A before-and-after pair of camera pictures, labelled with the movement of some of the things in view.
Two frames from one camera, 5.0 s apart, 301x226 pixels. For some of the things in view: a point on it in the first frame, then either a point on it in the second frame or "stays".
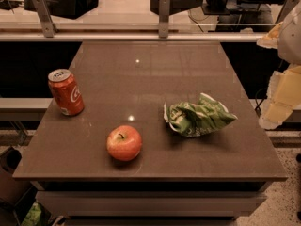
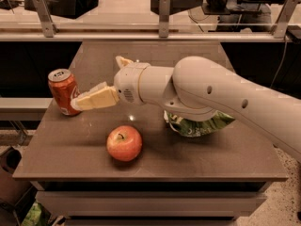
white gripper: (292, 39) → (127, 81)
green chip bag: (197, 118) stays
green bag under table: (33, 217) stays
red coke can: (66, 91) stays
